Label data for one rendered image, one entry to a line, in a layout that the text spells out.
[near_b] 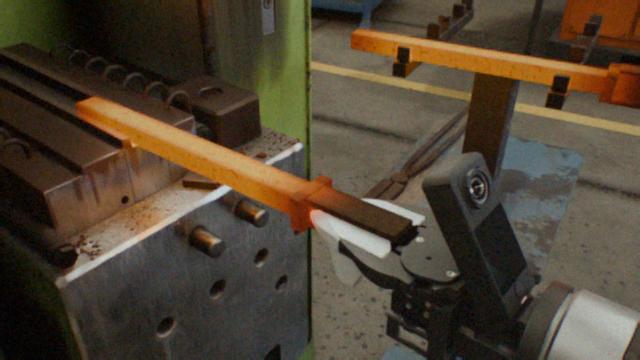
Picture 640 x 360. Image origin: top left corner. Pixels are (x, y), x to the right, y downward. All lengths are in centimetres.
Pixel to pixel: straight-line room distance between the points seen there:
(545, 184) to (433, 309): 66
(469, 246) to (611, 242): 195
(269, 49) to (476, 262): 69
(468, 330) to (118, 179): 42
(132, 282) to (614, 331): 49
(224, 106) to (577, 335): 53
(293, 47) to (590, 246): 151
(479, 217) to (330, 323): 141
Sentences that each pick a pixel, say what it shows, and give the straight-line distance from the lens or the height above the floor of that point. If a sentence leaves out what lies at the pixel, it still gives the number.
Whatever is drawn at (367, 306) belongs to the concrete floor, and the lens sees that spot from 183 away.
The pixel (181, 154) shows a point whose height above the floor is 101.
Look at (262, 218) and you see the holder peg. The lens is 72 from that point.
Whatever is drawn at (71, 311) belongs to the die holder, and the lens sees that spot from 65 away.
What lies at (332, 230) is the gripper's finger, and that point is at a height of 102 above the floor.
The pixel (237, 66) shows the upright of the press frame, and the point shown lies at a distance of 95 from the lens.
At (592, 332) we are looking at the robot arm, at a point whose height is 103.
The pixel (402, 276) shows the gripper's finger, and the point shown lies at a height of 102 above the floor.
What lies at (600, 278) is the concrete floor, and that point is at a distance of 214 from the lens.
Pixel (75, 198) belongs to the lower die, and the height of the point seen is 96.
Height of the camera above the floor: 131
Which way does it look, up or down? 34 degrees down
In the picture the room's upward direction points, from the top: straight up
